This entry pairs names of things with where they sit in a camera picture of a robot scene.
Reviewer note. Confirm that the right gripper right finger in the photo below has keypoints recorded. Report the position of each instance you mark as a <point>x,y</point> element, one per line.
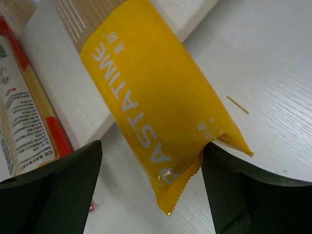
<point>245,199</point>

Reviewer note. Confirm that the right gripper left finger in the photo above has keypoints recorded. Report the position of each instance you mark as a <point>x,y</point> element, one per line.
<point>54,198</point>

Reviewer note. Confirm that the red spaghetti bag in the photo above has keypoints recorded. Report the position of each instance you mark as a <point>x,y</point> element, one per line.
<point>31,135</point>

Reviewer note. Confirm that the yellow spaghetti bag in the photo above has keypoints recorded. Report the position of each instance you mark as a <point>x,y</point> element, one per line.
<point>156,97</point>

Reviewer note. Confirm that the white two-tier shelf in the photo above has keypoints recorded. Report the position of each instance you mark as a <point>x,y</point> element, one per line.
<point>97,73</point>

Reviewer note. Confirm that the loose spaghetti strand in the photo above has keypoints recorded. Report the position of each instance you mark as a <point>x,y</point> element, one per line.
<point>237,104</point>

